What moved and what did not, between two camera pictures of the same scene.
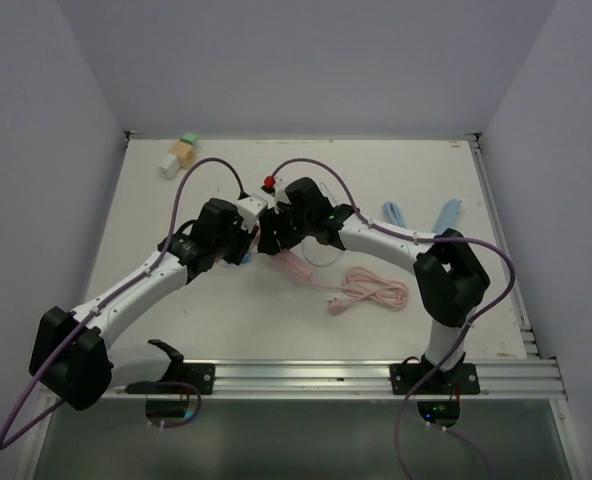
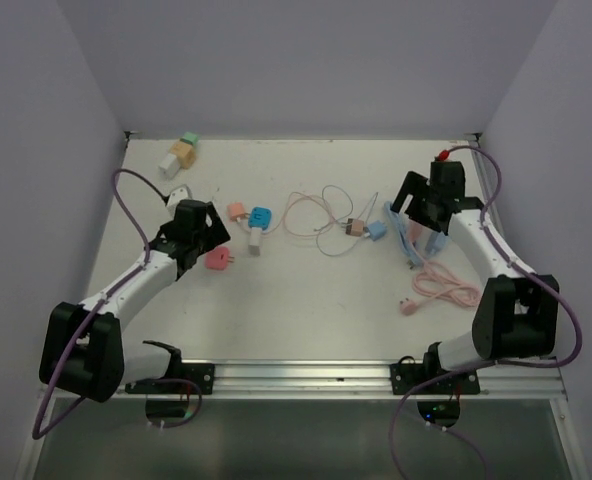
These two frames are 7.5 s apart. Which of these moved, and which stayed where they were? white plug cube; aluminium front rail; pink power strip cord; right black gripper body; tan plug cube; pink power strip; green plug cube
Moved: pink power strip cord; right black gripper body; pink power strip
Stayed: white plug cube; tan plug cube; aluminium front rail; green plug cube
